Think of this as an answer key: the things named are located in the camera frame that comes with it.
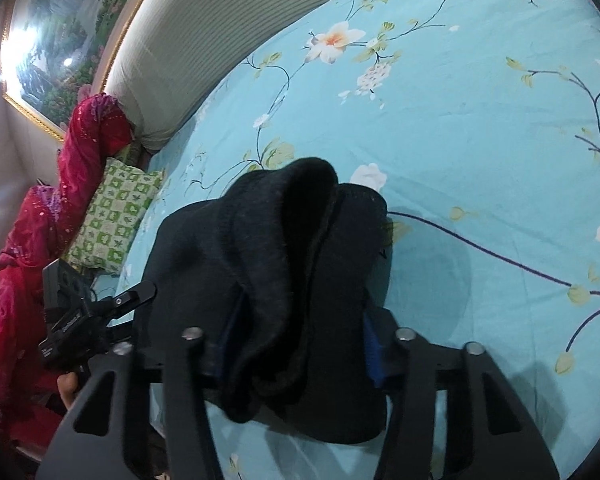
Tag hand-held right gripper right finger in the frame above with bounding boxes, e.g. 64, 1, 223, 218
362, 307, 562, 480

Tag green checked pillow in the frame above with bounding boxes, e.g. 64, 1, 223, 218
61, 156, 165, 277

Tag gold framed landscape painting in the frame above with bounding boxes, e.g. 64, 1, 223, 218
0, 0, 175, 142

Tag blue floral bed sheet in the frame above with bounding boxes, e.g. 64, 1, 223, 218
112, 0, 600, 480

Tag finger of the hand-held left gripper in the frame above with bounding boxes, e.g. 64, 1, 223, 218
92, 281, 159, 322

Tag black pants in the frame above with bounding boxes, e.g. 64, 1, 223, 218
131, 156, 395, 447

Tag person's left hand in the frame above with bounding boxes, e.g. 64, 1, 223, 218
56, 374, 83, 408

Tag white ribbed headboard cushion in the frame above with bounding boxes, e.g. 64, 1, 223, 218
101, 0, 417, 155

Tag red sequined blanket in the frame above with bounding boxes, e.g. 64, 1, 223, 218
0, 92, 135, 461

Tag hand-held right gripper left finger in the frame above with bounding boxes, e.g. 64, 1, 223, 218
44, 305, 246, 480

